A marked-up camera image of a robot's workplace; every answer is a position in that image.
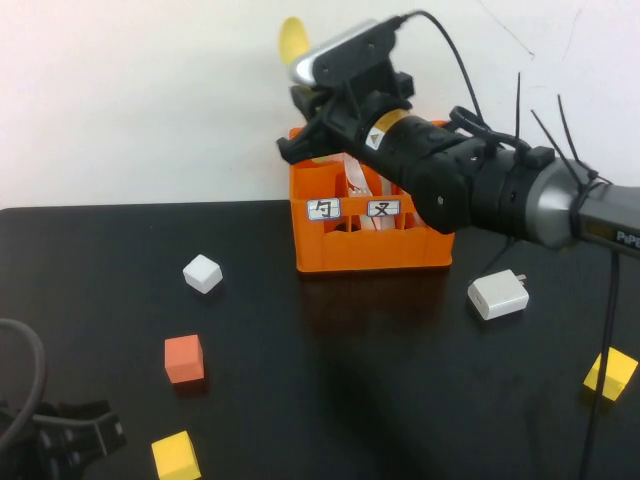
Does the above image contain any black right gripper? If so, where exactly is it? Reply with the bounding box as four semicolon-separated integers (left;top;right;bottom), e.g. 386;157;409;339
277;59;422;174

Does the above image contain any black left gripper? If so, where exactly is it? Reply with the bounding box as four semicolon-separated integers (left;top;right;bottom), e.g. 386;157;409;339
0;399;128;480

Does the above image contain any yellow plastic spoon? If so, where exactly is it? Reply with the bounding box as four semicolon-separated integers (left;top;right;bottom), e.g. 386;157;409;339
277;16;321;96

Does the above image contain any orange plastic cutlery crate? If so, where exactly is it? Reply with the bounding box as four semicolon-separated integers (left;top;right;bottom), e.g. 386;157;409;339
289;119;456;274

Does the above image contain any yellow foam cube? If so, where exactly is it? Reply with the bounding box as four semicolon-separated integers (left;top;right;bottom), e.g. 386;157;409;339
583;347;640;401
151;430;202;480

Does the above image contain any orange foam cube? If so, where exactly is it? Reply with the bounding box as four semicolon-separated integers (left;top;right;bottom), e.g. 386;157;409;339
164;334;205;385

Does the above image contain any white foam cube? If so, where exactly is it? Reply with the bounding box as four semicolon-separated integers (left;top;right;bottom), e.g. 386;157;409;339
182;253;224;295

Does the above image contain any black zip tie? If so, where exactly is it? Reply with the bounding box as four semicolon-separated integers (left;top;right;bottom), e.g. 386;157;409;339
514;71;523;146
530;108;599;181
557;93;584;166

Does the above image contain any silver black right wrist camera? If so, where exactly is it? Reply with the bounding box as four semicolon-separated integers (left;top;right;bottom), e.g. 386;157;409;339
288;18;400;89

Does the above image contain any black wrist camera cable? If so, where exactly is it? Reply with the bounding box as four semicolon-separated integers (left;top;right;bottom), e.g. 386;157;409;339
392;9;534;161

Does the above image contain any thin black hanging cable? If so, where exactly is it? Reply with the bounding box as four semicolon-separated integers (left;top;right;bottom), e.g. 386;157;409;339
579;249;621;480
483;234;517;277

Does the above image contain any white USB wall charger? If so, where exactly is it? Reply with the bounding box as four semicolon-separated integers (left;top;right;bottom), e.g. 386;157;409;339
467;269;530;321

